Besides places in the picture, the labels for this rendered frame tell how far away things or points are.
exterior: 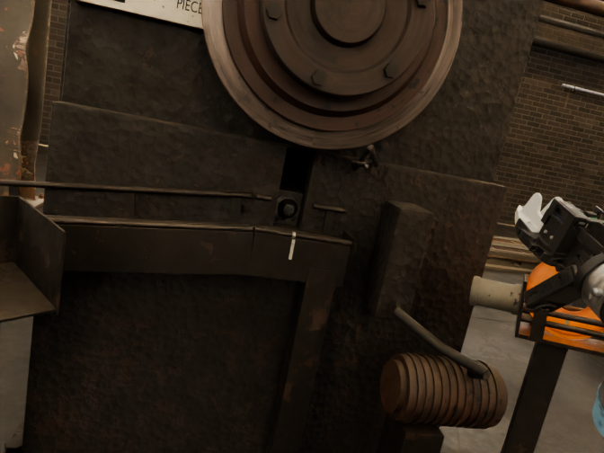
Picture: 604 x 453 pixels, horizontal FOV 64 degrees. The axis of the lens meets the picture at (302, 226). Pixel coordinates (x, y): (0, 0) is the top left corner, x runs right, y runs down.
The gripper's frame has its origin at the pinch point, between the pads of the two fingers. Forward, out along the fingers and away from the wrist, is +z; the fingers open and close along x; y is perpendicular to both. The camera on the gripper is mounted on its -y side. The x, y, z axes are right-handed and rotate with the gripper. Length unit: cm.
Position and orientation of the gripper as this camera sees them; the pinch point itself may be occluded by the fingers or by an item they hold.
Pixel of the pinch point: (522, 215)
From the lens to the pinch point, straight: 85.9
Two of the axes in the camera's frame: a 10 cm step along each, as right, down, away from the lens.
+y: 2.3, -8.4, -4.9
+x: -9.7, -1.5, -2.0
